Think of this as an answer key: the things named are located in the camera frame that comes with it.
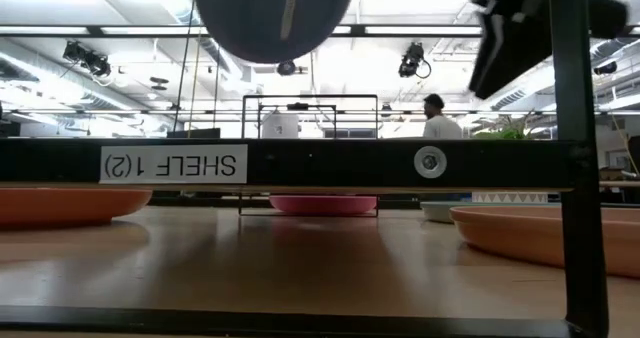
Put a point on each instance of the wooden shelf board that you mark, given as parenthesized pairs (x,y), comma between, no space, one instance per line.
(300,190)

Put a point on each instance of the black metal shelf frame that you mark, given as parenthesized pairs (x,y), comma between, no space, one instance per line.
(575,178)

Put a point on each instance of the person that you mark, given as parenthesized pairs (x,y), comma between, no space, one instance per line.
(441,125)

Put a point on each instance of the orange plate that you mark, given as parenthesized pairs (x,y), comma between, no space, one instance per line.
(65,205)

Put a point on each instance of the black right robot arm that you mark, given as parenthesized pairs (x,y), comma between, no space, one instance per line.
(607,15)

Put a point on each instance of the black overhead frame bar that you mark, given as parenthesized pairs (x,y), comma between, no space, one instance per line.
(125,30)

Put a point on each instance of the round black ceiling fixture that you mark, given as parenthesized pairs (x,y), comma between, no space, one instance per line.
(286,68)

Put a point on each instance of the green plant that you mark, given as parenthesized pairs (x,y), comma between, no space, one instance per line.
(505,130)

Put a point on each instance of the white cylindrical container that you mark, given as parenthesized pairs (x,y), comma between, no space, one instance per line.
(280,126)

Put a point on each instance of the dark round plate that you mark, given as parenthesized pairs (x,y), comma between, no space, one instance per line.
(250,18)

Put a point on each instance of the silver bolt with washer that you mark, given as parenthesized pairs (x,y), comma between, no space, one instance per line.
(430,162)

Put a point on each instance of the peach beige plate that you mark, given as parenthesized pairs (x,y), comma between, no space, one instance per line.
(515,238)

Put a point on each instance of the black ceiling camera cluster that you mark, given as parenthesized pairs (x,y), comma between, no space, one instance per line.
(87,59)

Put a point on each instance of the white shelf label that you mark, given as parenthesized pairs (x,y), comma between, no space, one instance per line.
(175,164)

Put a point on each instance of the black ceiling spotlight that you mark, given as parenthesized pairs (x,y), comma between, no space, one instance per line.
(606,68)

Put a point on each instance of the pink plate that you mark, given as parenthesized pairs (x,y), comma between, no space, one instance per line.
(322,204)

